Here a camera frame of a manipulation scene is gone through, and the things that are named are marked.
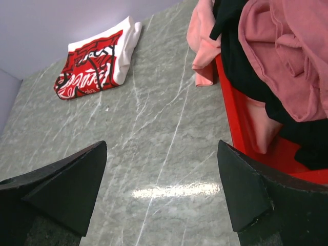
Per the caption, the black shirt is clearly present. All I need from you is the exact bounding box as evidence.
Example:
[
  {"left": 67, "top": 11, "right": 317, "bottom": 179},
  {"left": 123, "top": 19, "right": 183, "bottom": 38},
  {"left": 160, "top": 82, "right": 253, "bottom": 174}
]
[{"left": 210, "top": 1, "right": 327, "bottom": 170}]

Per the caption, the folded red white Coca-Cola shirt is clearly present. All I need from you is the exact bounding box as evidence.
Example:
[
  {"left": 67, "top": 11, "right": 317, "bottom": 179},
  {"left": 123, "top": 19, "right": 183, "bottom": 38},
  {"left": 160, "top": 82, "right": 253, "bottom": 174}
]
[{"left": 54, "top": 16, "right": 142, "bottom": 100}]

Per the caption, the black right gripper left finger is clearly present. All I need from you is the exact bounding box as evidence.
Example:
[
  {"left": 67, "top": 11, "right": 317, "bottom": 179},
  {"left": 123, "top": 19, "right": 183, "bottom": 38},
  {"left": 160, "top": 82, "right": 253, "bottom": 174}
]
[{"left": 1, "top": 141, "right": 107, "bottom": 245}]

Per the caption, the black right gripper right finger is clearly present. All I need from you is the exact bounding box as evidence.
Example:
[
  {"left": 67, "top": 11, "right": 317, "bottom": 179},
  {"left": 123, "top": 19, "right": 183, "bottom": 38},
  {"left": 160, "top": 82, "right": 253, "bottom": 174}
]
[{"left": 217, "top": 141, "right": 327, "bottom": 245}]

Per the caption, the light salmon pink shirt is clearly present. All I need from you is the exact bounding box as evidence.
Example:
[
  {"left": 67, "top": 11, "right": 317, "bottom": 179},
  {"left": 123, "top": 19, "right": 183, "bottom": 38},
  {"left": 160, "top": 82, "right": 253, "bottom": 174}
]
[{"left": 187, "top": 0, "right": 282, "bottom": 154}]

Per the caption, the red plastic bin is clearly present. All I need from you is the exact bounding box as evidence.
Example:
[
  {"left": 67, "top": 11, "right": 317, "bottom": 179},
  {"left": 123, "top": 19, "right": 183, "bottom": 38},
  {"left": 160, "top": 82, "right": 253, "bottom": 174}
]
[{"left": 216, "top": 55, "right": 327, "bottom": 185}]

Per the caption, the dusty rose t-shirt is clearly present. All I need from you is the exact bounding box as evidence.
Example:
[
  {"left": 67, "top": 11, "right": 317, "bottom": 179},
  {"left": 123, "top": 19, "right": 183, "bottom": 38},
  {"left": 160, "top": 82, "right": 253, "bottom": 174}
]
[{"left": 238, "top": 1, "right": 327, "bottom": 122}]

